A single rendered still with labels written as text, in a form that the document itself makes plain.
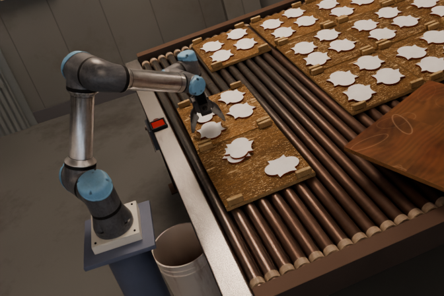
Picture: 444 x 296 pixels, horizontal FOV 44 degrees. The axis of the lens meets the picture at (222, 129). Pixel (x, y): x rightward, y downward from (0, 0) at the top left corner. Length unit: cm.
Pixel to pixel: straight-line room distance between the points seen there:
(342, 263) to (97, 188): 86
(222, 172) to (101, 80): 60
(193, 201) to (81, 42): 307
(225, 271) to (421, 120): 86
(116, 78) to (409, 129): 102
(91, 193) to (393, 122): 109
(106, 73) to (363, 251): 99
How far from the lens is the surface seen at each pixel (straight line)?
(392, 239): 173
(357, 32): 297
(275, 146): 220
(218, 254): 185
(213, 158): 222
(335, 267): 168
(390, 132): 199
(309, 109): 241
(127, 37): 492
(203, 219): 199
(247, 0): 478
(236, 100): 255
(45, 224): 395
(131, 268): 217
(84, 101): 200
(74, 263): 353
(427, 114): 207
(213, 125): 242
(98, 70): 188
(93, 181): 199
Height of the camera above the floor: 220
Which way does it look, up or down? 32 degrees down
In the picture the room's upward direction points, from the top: 16 degrees counter-clockwise
